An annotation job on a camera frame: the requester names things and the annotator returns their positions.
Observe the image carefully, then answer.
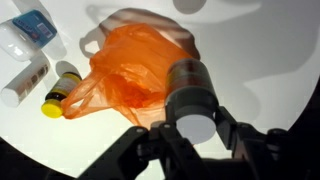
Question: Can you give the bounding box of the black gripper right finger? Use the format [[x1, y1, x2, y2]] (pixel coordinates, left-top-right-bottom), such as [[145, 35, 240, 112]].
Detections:
[[214, 105, 291, 180]]

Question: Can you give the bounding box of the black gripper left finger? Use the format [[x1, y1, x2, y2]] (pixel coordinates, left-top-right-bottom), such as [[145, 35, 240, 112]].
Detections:
[[78, 99, 204, 180]]

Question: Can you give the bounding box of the dark bottle white cap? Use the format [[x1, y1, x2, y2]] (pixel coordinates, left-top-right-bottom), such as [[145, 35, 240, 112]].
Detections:
[[164, 58, 220, 145]]

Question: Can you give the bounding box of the orange plastic bag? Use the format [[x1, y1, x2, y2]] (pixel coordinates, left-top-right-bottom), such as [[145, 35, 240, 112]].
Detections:
[[60, 23, 201, 128]]

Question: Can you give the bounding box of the yellow capped brown bottle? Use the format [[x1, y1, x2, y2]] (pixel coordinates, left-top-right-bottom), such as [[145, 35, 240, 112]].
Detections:
[[40, 72, 83, 120]]

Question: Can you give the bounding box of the slim white bottle brown print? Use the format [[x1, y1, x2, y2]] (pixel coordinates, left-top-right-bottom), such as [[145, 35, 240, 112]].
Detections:
[[0, 52, 51, 109]]

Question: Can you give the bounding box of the white bottle with blue label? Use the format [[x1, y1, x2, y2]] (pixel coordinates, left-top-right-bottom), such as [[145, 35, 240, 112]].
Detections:
[[0, 9, 58, 63]]

